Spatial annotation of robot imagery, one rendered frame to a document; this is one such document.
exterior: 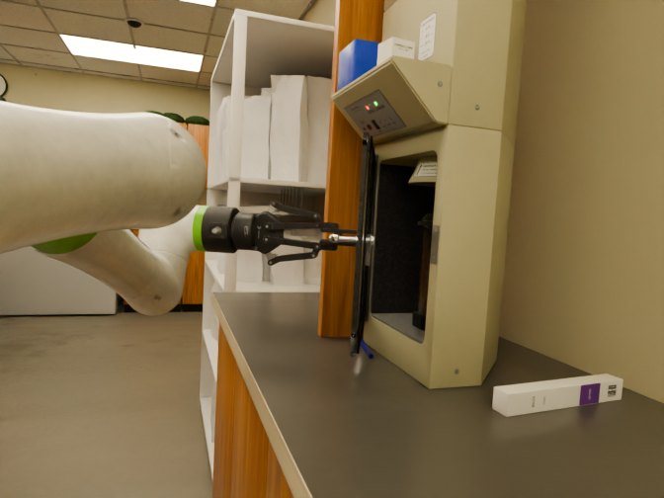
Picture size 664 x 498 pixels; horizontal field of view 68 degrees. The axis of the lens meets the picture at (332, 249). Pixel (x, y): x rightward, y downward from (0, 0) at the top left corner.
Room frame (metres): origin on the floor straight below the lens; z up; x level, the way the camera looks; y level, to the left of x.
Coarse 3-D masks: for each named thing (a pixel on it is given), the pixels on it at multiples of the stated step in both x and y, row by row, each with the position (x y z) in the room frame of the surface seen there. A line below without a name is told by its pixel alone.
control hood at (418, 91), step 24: (384, 72) 0.87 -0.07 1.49; (408, 72) 0.84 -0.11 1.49; (432, 72) 0.85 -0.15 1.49; (336, 96) 1.10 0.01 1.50; (360, 96) 1.00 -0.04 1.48; (384, 96) 0.93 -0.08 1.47; (408, 96) 0.86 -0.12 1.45; (432, 96) 0.85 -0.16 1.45; (408, 120) 0.92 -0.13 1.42; (432, 120) 0.86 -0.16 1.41
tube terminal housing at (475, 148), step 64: (448, 0) 0.89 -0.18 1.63; (512, 0) 0.90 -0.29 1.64; (448, 64) 0.88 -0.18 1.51; (512, 64) 0.95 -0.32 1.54; (448, 128) 0.86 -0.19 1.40; (512, 128) 1.02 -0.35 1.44; (448, 192) 0.86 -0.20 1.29; (448, 256) 0.87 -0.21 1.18; (448, 320) 0.87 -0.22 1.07; (448, 384) 0.87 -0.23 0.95
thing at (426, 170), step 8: (424, 160) 1.00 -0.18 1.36; (432, 160) 0.98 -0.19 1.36; (416, 168) 1.02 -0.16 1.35; (424, 168) 0.98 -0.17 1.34; (432, 168) 0.97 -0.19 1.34; (416, 176) 0.99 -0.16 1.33; (424, 176) 0.97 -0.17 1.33; (432, 176) 0.96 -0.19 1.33; (416, 184) 1.08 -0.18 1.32; (424, 184) 1.10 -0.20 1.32; (432, 184) 1.10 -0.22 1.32
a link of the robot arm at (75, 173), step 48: (0, 144) 0.26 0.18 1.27; (48, 144) 0.31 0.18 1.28; (96, 144) 0.36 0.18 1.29; (144, 144) 0.43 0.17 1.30; (192, 144) 0.52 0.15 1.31; (0, 192) 0.26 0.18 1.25; (48, 192) 0.30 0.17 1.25; (96, 192) 0.35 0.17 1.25; (144, 192) 0.43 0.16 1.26; (192, 192) 0.52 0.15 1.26; (0, 240) 0.27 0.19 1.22; (48, 240) 0.35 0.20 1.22
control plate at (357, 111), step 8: (368, 96) 0.97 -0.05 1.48; (376, 96) 0.95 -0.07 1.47; (352, 104) 1.06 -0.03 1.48; (360, 104) 1.03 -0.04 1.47; (368, 104) 1.00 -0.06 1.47; (384, 104) 0.94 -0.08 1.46; (352, 112) 1.08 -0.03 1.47; (360, 112) 1.05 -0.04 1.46; (368, 112) 1.02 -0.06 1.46; (376, 112) 0.99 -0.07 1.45; (384, 112) 0.97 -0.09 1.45; (392, 112) 0.94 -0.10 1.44; (360, 120) 1.08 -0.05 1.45; (368, 120) 1.05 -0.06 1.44; (376, 120) 1.02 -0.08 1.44; (392, 120) 0.97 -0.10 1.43; (400, 120) 0.94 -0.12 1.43; (360, 128) 1.12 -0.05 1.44; (368, 128) 1.08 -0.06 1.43; (384, 128) 1.02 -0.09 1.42; (392, 128) 0.99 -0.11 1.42
